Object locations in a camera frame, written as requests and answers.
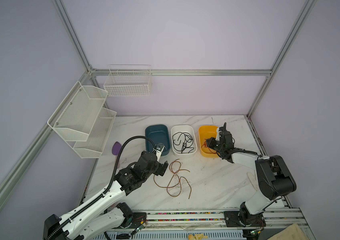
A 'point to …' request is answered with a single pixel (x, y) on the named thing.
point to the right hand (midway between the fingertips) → (206, 139)
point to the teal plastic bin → (159, 134)
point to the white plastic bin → (183, 140)
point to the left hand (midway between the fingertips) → (156, 158)
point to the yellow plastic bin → (205, 132)
